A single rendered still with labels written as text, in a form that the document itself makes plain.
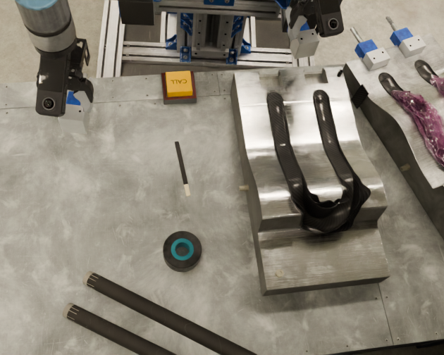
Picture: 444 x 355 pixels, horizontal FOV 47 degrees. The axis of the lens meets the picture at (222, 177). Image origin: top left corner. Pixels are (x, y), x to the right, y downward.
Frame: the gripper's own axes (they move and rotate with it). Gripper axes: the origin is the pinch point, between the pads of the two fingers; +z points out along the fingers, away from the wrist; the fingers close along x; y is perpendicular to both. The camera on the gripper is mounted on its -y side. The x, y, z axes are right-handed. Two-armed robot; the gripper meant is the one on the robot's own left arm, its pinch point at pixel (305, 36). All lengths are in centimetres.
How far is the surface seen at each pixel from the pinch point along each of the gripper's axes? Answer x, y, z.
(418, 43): -31.0, -2.9, 6.7
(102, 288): 55, -42, 12
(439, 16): -119, 67, 94
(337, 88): -5.4, -11.4, 6.1
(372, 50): -19.4, -1.6, 8.1
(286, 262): 19, -47, 9
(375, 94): -15.8, -13.2, 9.4
